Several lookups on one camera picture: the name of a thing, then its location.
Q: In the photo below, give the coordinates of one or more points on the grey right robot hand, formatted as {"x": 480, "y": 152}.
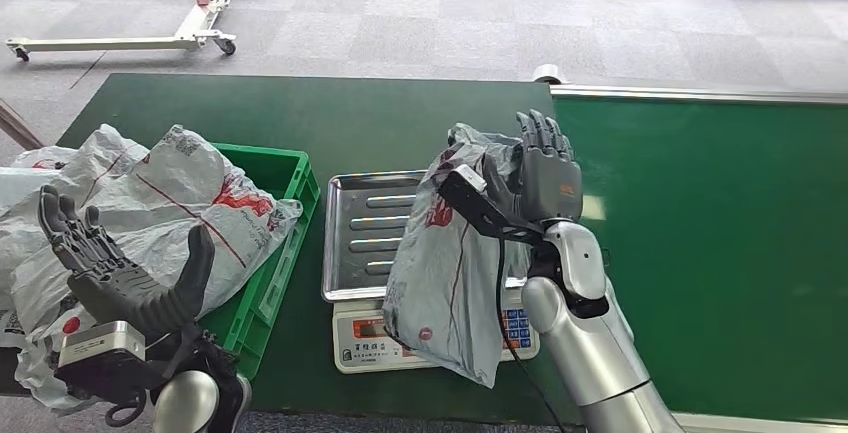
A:
{"x": 550, "y": 181}

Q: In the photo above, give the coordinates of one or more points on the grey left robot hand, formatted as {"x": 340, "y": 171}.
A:
{"x": 119, "y": 287}

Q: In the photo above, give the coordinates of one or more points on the grey plastic mailer package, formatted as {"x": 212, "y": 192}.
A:
{"x": 450, "y": 284}

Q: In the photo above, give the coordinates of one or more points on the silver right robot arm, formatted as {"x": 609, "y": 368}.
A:
{"x": 590, "y": 350}

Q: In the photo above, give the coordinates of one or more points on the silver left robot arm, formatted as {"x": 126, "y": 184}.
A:
{"x": 185, "y": 403}

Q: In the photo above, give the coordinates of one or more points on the conveyor end roller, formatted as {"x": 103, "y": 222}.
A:
{"x": 550, "y": 75}

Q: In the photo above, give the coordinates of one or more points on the plain white mailer package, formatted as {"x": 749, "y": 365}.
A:
{"x": 20, "y": 231}

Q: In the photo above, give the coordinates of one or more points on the crumpled white mailer package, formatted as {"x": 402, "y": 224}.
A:
{"x": 33, "y": 377}

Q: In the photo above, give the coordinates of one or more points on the small white mailer package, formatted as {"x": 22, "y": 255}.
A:
{"x": 40, "y": 155}

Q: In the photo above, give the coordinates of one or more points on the green conveyor belt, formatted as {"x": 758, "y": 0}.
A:
{"x": 729, "y": 251}

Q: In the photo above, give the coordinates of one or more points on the large white mailer red print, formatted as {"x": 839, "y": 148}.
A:
{"x": 172, "y": 178}

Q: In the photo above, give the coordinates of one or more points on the white mailer red line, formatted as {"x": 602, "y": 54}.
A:
{"x": 106, "y": 152}

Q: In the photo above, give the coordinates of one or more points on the white electronic scale steel tray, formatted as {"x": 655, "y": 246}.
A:
{"x": 371, "y": 231}

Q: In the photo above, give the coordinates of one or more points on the brown wooden bar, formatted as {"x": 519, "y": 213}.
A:
{"x": 16, "y": 126}

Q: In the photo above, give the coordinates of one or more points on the green plastic crate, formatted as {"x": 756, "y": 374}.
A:
{"x": 291, "y": 178}

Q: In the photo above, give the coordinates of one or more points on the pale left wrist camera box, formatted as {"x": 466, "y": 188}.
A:
{"x": 99, "y": 344}

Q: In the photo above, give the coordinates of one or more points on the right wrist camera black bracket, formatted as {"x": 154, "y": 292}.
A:
{"x": 474, "y": 201}

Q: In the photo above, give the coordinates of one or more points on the white wheeled stand frame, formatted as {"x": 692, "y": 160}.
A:
{"x": 199, "y": 19}

